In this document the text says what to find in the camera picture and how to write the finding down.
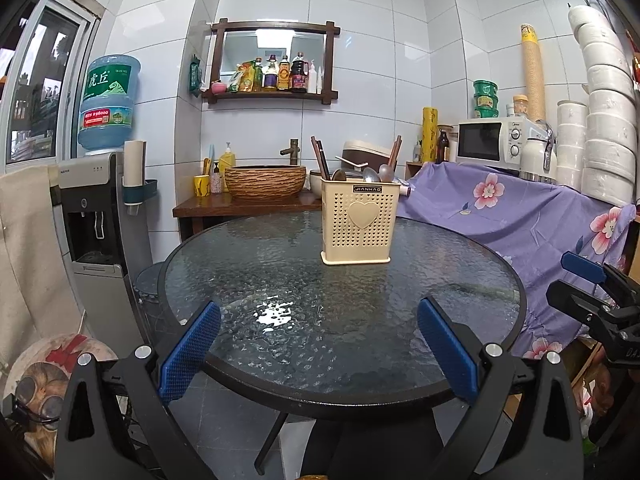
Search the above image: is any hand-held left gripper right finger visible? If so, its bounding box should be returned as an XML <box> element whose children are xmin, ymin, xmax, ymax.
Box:
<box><xmin>416</xmin><ymin>296</ymin><xmax>586</xmax><ymax>480</ymax></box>

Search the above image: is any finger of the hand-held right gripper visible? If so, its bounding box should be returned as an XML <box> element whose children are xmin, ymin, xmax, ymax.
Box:
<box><xmin>545</xmin><ymin>280</ymin><xmax>640</xmax><ymax>334</ymax></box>
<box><xmin>561</xmin><ymin>251</ymin><xmax>640</xmax><ymax>307</ymax></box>

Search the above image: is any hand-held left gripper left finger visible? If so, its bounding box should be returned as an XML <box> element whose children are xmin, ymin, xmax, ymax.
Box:
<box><xmin>55</xmin><ymin>300</ymin><xmax>223</xmax><ymax>480</ymax></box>

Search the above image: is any cream perforated utensil holder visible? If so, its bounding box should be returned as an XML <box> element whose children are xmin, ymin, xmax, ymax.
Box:
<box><xmin>320</xmin><ymin>178</ymin><xmax>401</xmax><ymax>266</ymax></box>

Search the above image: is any dark round stool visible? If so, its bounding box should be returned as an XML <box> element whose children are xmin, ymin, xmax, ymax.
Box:
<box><xmin>132</xmin><ymin>261</ymin><xmax>166</xmax><ymax>306</ymax></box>

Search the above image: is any purple floral cloth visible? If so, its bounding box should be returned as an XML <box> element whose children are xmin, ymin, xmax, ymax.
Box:
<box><xmin>397</xmin><ymin>161</ymin><xmax>638</xmax><ymax>358</ymax></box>

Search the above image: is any round glass table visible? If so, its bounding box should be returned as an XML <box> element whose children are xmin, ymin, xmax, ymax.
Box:
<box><xmin>157</xmin><ymin>210</ymin><xmax>528</xmax><ymax>476</ymax></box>

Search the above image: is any grey water dispenser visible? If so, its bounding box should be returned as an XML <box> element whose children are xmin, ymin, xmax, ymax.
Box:
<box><xmin>52</xmin><ymin>152</ymin><xmax>153</xmax><ymax>356</ymax></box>

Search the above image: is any white kettle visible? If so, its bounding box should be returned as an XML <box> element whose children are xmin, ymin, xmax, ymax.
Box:
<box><xmin>520</xmin><ymin>127</ymin><xmax>558</xmax><ymax>183</ymax></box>

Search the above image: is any wooden counter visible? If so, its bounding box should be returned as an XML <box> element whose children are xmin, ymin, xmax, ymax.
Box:
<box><xmin>172</xmin><ymin>191</ymin><xmax>323</xmax><ymax>241</ymax></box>

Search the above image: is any large stack of white bowls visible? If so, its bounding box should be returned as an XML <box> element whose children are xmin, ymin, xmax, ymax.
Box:
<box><xmin>567</xmin><ymin>5</ymin><xmax>640</xmax><ymax>206</ymax></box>

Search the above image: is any round printed fan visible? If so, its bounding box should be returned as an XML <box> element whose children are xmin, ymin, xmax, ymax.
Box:
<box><xmin>0</xmin><ymin>332</ymin><xmax>121</xmax><ymax>466</ymax></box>

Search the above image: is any teal cup holder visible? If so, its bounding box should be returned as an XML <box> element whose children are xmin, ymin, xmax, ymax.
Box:
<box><xmin>122</xmin><ymin>179</ymin><xmax>158</xmax><ymax>207</ymax></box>

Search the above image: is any white microwave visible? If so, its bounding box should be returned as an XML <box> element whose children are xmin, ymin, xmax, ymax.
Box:
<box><xmin>456</xmin><ymin>117</ymin><xmax>543</xmax><ymax>163</ymax></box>

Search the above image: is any brown ribbed basin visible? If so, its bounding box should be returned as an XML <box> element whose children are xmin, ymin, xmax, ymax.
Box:
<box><xmin>224</xmin><ymin>165</ymin><xmax>307</xmax><ymax>200</ymax></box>

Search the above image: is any beige cloth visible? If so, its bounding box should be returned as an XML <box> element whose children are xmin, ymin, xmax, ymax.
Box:
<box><xmin>0</xmin><ymin>165</ymin><xmax>83</xmax><ymax>361</ymax></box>

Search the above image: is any stack of green noodle bowls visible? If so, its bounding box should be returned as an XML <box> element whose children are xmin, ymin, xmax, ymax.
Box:
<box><xmin>472</xmin><ymin>80</ymin><xmax>499</xmax><ymax>120</ymax></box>

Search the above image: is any white paper cup sleeve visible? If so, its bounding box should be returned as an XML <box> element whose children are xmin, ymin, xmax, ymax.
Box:
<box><xmin>122</xmin><ymin>140</ymin><xmax>147</xmax><ymax>186</ymax></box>

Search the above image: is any tall stack of paper cups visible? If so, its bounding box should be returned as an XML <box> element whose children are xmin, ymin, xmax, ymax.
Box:
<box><xmin>520</xmin><ymin>23</ymin><xmax>547</xmax><ymax>123</ymax></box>

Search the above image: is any white pot with lid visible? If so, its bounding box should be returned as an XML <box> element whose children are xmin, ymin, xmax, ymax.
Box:
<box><xmin>308</xmin><ymin>169</ymin><xmax>348</xmax><ymax>198</ymax></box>

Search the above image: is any yellow roll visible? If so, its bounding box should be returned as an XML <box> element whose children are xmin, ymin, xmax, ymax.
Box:
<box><xmin>421</xmin><ymin>106</ymin><xmax>439</xmax><ymax>163</ymax></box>

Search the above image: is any brown and white rice cooker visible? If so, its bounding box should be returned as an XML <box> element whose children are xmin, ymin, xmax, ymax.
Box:
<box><xmin>341</xmin><ymin>140</ymin><xmax>396</xmax><ymax>173</ymax></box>

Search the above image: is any brass faucet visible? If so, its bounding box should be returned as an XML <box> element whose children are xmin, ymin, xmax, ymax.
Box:
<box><xmin>280</xmin><ymin>139</ymin><xmax>302</xmax><ymax>167</ymax></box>

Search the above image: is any blue water jug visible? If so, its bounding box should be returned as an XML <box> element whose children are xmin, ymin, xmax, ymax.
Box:
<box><xmin>77</xmin><ymin>54</ymin><xmax>142</xmax><ymax>156</ymax></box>

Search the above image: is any wooden framed mirror shelf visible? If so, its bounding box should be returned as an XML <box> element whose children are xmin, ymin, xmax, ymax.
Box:
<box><xmin>201</xmin><ymin>19</ymin><xmax>341</xmax><ymax>107</ymax></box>

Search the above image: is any green hanging packet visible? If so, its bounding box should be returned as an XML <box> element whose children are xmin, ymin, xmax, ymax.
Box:
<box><xmin>188</xmin><ymin>55</ymin><xmax>203</xmax><ymax>98</ymax></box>

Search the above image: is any yellow sauce packet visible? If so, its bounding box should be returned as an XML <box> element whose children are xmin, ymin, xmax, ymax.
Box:
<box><xmin>235</xmin><ymin>62</ymin><xmax>256</xmax><ymax>92</ymax></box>

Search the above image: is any dark soy sauce bottle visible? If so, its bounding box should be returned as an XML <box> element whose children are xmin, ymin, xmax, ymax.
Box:
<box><xmin>290</xmin><ymin>51</ymin><xmax>308</xmax><ymax>93</ymax></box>

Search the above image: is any window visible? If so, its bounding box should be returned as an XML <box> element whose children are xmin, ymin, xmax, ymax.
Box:
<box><xmin>0</xmin><ymin>0</ymin><xmax>106</xmax><ymax>166</ymax></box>

